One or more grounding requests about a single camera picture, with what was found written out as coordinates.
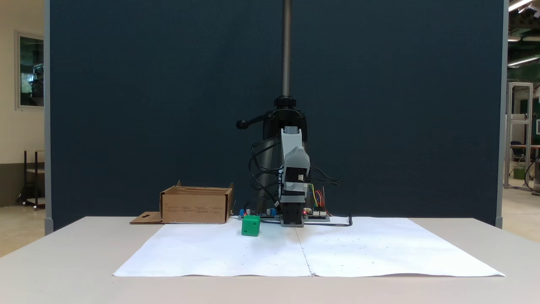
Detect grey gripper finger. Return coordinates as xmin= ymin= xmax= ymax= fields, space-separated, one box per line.
xmin=286 ymin=146 xmax=311 ymax=169

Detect green dice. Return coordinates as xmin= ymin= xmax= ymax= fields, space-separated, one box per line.
xmin=241 ymin=215 xmax=261 ymax=237

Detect blue circuit board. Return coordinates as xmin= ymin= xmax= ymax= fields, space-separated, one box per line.
xmin=238 ymin=208 xmax=280 ymax=220

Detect white paper sheet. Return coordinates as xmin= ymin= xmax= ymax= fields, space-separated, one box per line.
xmin=113 ymin=216 xmax=505 ymax=278

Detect brown cardboard box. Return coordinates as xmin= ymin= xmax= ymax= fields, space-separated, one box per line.
xmin=130 ymin=181 xmax=235 ymax=225

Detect black tripod with pole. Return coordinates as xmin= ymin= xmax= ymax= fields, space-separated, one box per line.
xmin=235 ymin=0 xmax=311 ymax=217

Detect dark blue partition panel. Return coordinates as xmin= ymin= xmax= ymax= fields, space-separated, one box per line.
xmin=44 ymin=0 xmax=509 ymax=235

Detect dark office chair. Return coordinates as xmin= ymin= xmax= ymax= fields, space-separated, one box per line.
xmin=510 ymin=141 xmax=526 ymax=163

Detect dark shelf cart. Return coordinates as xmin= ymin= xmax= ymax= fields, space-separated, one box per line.
xmin=17 ymin=149 xmax=46 ymax=211

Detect black servo cable loop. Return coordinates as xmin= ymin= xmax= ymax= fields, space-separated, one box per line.
xmin=309 ymin=166 xmax=341 ymax=187
xmin=248 ymin=137 xmax=283 ymax=214

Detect coloured jumper wire bundle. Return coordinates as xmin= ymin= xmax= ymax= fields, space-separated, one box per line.
xmin=309 ymin=183 xmax=328 ymax=212

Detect circuit board with jumper wires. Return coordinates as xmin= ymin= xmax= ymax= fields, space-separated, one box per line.
xmin=304 ymin=207 xmax=331 ymax=223

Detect long black table cable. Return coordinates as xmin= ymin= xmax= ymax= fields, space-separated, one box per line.
xmin=304 ymin=214 xmax=354 ymax=228

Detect aluminium frame rack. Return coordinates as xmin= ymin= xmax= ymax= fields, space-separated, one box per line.
xmin=504 ymin=81 xmax=535 ymax=190

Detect framed wall window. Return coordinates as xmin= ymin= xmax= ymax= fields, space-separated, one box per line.
xmin=15 ymin=30 xmax=45 ymax=111

